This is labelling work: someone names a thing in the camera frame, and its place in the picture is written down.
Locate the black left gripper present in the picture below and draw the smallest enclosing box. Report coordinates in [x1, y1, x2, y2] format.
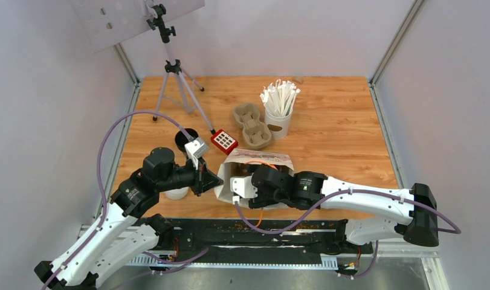
[158, 155, 225, 196]

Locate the paper bag with orange handles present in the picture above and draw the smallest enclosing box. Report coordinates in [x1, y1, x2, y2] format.
[214, 149, 294, 210]

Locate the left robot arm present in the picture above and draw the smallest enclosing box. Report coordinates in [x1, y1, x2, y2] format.
[34, 147, 224, 289]

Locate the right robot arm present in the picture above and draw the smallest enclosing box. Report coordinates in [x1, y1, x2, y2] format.
[233, 165, 439, 253]

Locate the dark cup of coffee beans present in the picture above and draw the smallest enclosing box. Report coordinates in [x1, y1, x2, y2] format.
[174, 128, 199, 154]

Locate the red white block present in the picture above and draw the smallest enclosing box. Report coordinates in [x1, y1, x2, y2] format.
[211, 129, 239, 155]

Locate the brown pulp cup carrier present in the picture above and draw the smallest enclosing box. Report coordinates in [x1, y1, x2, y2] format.
[233, 103, 272, 150]

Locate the silver tripod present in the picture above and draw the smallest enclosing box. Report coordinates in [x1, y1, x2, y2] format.
[145, 1, 216, 134]

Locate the bundle of white wrapped straws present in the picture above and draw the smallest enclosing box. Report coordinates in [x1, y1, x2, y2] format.
[259, 79, 301, 117]

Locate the grey perforated board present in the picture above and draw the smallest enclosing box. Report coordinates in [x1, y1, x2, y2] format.
[70, 0, 205, 53]

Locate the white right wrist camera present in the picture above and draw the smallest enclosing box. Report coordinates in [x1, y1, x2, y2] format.
[230, 176, 258, 199]

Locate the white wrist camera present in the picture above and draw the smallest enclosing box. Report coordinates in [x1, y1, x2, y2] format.
[184, 137, 209, 170]
[230, 176, 258, 199]

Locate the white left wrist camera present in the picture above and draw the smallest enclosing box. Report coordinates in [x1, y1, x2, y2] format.
[184, 137, 209, 170]

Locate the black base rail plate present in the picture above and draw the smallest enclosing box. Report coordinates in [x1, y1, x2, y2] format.
[152, 219, 374, 265]

